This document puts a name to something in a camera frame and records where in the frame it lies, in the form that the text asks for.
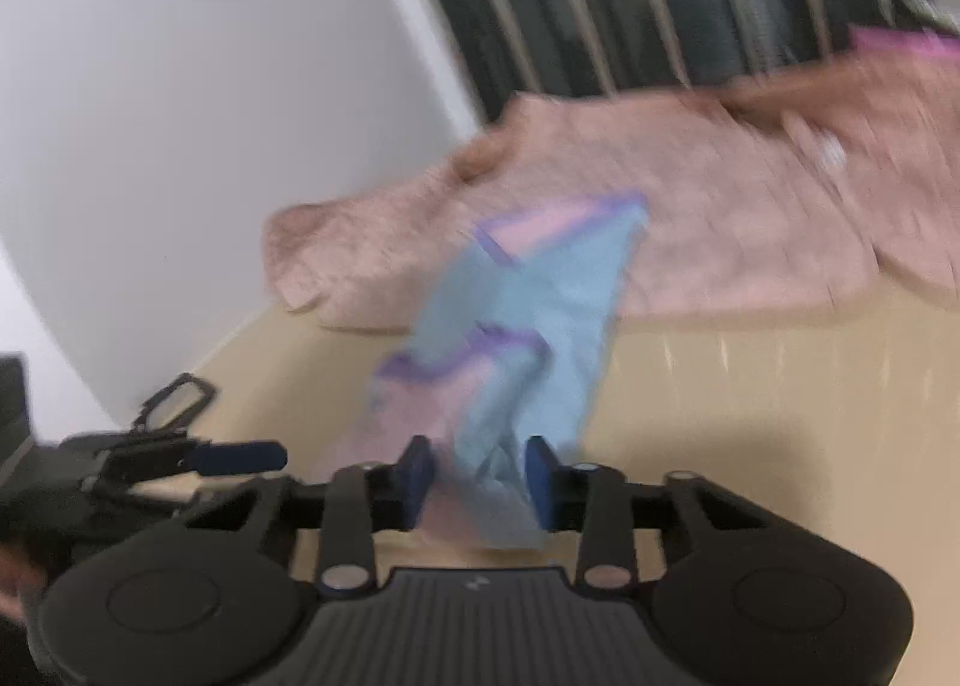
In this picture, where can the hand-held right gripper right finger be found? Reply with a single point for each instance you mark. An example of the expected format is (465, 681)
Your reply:
(540, 487)

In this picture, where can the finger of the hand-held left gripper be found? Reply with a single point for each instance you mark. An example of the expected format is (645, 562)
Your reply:
(196, 390)
(232, 457)

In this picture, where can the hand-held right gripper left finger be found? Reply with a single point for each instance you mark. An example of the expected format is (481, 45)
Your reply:
(416, 480)

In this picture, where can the light blue pink purple-trimmed garment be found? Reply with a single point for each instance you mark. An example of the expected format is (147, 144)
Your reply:
(540, 311)

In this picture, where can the person's left hand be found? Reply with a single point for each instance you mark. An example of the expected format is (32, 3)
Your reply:
(13, 573)

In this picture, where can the salmon pink patterned blanket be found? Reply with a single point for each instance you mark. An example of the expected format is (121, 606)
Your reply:
(750, 221)

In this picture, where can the magenta garment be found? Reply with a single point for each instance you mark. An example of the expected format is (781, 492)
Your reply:
(900, 43)

